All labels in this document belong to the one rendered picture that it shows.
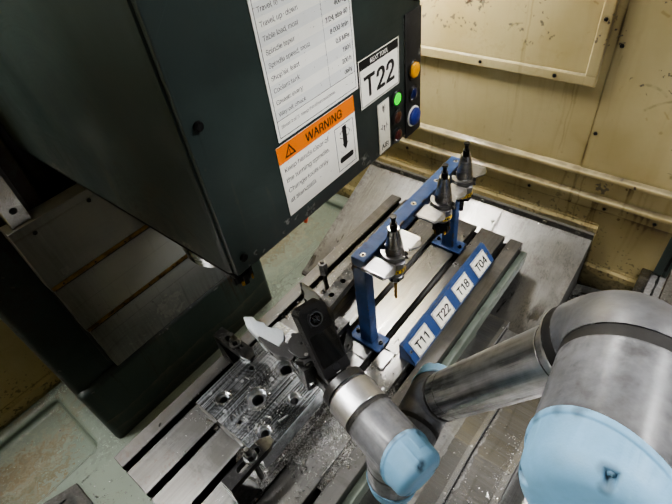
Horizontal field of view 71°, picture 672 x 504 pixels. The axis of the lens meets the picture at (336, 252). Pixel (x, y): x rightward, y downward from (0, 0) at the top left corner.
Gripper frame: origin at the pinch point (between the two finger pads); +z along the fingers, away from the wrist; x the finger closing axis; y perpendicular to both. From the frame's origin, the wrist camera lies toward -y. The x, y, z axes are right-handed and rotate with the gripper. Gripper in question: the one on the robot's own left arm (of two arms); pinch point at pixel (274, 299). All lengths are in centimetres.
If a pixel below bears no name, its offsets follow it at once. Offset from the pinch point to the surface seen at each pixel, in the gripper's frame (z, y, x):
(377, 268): 6.7, 17.9, 27.4
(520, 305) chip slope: -2, 66, 79
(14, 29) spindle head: 21.7, -42.7, -14.1
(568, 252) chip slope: -2, 57, 101
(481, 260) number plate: 8, 45, 68
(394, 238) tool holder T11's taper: 6.7, 11.9, 32.6
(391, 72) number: 2.3, -28.7, 28.2
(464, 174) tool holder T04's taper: 15, 15, 64
